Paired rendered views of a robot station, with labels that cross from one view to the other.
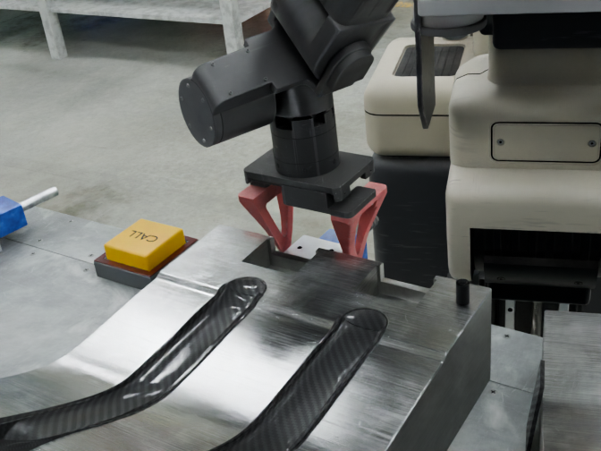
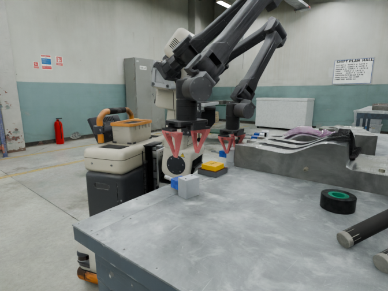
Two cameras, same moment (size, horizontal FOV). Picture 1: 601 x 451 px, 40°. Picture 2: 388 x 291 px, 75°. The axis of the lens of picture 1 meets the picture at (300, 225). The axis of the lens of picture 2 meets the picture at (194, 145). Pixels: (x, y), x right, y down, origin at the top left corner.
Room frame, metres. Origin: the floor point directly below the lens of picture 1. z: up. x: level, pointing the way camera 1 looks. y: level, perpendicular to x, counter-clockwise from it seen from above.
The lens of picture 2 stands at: (0.80, 1.05, 1.09)
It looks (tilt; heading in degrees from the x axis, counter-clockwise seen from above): 12 degrees down; 272
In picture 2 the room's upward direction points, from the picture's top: straight up
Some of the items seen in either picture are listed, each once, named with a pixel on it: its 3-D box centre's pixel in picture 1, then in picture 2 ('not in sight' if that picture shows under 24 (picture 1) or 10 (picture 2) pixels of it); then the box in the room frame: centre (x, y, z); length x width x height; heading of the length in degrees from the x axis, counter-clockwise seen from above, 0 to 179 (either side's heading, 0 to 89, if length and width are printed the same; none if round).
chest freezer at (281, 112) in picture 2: not in sight; (283, 113); (-1.68, -6.80, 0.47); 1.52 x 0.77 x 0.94; 143
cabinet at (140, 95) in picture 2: not in sight; (146, 97); (2.34, -5.95, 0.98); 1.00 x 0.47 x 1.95; 53
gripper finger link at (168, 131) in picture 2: not in sight; (179, 140); (0.86, 0.38, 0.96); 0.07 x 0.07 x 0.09; 43
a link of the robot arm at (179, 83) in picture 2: not in sight; (187, 89); (0.84, 0.37, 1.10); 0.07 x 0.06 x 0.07; 114
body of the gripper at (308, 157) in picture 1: (305, 144); (232, 124); (0.67, -0.01, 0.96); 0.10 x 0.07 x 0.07; 53
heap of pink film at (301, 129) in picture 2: not in sight; (309, 131); (0.26, -0.22, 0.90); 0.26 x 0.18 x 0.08; 162
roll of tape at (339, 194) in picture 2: not in sight; (337, 201); (0.45, 0.44, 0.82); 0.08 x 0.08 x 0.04
